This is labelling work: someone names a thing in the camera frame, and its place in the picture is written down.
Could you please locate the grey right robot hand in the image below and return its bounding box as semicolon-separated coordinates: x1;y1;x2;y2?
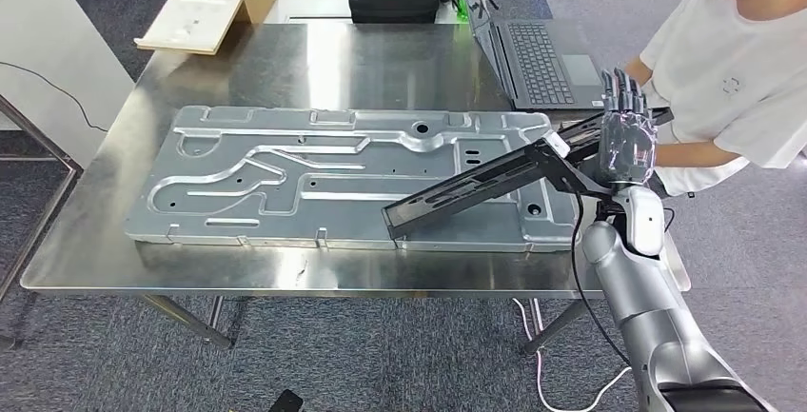
597;69;659;186

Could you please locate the black plastic plate frame part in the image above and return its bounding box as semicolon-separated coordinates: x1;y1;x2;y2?
382;106;675;242

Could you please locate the stainless steel workbench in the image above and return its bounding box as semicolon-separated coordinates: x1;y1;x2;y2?
18;21;692;350

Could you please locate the person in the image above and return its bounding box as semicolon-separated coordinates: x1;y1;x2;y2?
623;0;807;198

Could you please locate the dark grey laptop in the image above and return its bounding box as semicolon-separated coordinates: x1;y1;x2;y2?
455;0;606;112

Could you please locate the stamped grey metal panel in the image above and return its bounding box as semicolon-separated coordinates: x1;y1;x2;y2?
124;105;581;254

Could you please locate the white flat board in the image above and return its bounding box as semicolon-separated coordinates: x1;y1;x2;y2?
133;0;244;57

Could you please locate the white cabinet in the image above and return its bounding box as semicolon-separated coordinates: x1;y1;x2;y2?
0;0;135;169

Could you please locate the steel side table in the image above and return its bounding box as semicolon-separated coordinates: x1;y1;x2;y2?
0;94;85;350

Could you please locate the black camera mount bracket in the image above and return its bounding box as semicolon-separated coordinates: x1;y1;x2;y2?
529;141;616;203

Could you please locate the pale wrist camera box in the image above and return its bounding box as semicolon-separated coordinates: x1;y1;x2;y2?
541;131;572;160

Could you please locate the white floor cable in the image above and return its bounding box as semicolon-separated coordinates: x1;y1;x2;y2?
511;298;633;412

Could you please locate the thin black cable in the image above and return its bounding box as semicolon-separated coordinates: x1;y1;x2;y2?
0;61;109;134

